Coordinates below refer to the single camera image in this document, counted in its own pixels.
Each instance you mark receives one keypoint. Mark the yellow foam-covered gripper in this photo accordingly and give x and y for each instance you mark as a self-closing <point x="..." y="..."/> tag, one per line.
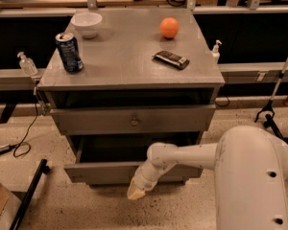
<point x="143" y="179"/>

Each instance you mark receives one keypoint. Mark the grey drawer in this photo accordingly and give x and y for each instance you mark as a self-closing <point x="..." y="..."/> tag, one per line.
<point x="135" y="119"/>
<point x="113" y="159"/>

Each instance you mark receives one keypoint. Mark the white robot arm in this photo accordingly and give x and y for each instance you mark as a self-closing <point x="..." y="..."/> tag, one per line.
<point x="250" y="166"/>

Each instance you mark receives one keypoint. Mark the grey top drawer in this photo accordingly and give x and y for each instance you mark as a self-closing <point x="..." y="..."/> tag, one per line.
<point x="135" y="119"/>

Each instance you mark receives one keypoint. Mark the grey wooden drawer cabinet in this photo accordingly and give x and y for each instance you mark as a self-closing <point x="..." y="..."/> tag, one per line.
<point x="119" y="69"/>

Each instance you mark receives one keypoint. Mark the black metal stand leg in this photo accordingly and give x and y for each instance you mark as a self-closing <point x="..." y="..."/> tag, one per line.
<point x="42" y="168"/>

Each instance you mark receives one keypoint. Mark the cardboard box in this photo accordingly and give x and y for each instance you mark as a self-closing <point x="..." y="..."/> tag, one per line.
<point x="9" y="205"/>

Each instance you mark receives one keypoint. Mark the black snack bar wrapper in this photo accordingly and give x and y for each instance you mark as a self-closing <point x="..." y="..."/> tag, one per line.
<point x="172" y="59"/>

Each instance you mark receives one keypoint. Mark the black wheeled stand base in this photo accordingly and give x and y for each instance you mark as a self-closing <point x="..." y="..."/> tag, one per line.
<point x="271" y="123"/>

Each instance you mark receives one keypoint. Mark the grabber stick tool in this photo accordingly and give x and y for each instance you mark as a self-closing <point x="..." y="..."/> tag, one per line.
<point x="268" y="107"/>

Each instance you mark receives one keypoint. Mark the white pump bottle right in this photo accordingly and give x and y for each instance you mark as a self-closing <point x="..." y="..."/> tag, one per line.
<point x="215" y="50"/>

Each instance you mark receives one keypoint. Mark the blue soda can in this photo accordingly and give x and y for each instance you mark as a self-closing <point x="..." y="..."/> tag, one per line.
<point x="67" y="46"/>

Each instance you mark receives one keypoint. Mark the clear sanitizer bottle left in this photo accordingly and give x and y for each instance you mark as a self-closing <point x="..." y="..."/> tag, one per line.
<point x="27" y="65"/>

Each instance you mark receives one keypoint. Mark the orange fruit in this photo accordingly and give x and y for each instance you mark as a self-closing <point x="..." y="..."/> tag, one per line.
<point x="169" y="27"/>

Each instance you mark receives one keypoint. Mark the white ceramic bowl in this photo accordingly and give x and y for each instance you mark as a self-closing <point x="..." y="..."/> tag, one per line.
<point x="87" y="24"/>

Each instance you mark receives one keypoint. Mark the black power adapter with cable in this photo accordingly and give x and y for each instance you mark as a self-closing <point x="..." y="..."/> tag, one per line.
<point x="18" y="133"/>

